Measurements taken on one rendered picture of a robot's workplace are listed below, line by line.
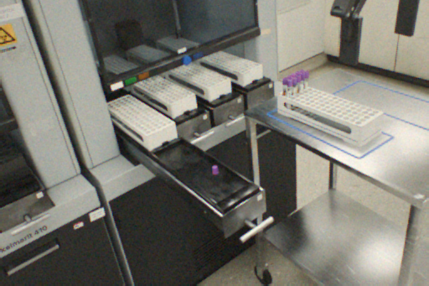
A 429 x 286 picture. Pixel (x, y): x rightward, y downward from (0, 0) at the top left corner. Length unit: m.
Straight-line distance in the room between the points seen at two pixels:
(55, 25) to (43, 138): 0.31
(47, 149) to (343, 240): 1.07
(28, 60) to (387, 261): 1.29
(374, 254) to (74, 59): 1.17
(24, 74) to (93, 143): 0.29
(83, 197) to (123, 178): 0.13
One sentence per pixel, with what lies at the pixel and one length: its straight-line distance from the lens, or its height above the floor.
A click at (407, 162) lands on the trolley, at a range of 1.11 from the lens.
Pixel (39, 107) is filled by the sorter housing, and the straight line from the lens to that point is 1.21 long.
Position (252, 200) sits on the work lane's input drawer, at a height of 0.80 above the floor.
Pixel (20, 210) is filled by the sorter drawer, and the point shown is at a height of 0.78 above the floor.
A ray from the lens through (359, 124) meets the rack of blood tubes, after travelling 1.12.
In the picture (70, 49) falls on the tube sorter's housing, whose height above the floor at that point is 1.11.
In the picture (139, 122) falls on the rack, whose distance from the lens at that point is 1.26.
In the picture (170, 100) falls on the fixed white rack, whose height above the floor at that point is 0.86.
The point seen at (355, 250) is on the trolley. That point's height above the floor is 0.28.
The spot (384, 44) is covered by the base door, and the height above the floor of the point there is 0.28.
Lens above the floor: 1.45
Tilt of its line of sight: 31 degrees down
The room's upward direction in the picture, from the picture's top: 7 degrees counter-clockwise
